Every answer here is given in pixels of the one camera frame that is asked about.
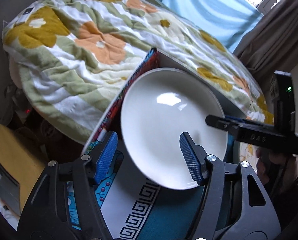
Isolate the plain white plate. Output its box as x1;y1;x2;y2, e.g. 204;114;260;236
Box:
121;68;227;190

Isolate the duck pattern deep plate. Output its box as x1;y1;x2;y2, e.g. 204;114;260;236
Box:
233;142;258;168

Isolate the person right hand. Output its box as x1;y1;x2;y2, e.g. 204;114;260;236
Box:
256;147;298;197

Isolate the teal patterned tablecloth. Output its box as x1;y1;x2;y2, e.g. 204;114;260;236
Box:
66;47;237;240

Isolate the right brown curtain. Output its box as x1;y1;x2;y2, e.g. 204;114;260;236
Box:
232;0;298;75

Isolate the yellow box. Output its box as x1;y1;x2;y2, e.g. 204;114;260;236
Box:
0;124;47;211

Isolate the floral duvet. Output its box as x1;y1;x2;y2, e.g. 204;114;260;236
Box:
3;0;274;144

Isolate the light blue window cloth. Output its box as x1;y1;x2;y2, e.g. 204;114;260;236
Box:
159;0;263;52

